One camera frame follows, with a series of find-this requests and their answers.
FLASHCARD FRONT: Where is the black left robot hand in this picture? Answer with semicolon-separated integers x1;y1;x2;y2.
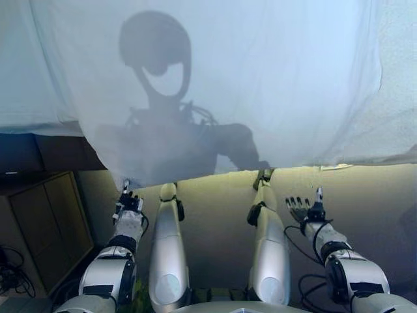
113;178;145;219

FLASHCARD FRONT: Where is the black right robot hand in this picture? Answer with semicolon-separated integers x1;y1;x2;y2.
285;186;326;223

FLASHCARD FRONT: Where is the white duvet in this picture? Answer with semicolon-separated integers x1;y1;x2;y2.
29;0;417;190

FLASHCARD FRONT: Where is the white bed sheet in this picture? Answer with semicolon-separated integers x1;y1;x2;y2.
0;0;85;134

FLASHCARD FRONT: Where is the silver right robot leg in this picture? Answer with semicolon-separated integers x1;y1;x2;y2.
246;168;293;304

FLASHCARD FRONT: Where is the silver robot leg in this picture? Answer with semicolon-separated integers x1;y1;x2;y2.
246;168;293;304
148;182;190;310

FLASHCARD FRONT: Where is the silver left robot leg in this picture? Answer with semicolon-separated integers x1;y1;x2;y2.
148;182;190;310

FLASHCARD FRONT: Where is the brown wooden cabinet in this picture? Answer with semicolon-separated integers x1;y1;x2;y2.
0;171;95;293

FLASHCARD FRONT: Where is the silver robot torso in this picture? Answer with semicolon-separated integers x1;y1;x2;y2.
51;291;417;313

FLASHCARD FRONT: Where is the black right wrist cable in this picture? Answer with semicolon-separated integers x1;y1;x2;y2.
283;221;326;304

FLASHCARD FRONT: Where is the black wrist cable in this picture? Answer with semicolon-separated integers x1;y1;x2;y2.
139;211;150;236
283;221;326;304

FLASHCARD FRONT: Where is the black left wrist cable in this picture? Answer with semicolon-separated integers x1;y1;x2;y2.
139;211;150;236

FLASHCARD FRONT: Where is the dark brown bed frame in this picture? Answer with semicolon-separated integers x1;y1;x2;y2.
0;132;110;179

